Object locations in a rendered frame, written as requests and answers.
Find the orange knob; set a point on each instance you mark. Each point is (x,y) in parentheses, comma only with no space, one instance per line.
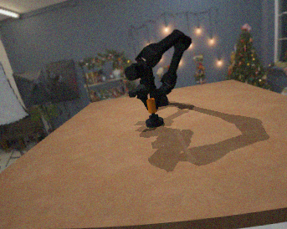
(151,106)

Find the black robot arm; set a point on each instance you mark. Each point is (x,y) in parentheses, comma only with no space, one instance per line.
(152,54)

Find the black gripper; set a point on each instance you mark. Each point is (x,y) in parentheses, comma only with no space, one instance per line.
(158,92)

